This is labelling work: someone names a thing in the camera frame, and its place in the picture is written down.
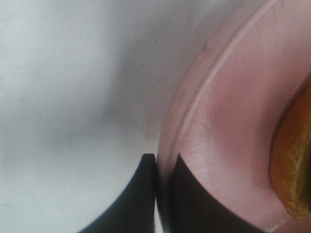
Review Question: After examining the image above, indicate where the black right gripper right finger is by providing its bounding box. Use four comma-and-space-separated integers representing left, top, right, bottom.
163, 153, 243, 233

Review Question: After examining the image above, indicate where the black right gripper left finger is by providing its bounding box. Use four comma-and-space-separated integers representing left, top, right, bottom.
81, 153, 156, 233

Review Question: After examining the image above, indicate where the pink round plate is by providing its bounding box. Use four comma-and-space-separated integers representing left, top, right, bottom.
157, 0, 311, 233

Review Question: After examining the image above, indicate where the burger with lettuce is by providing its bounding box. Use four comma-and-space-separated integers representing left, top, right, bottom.
269, 86, 311, 219

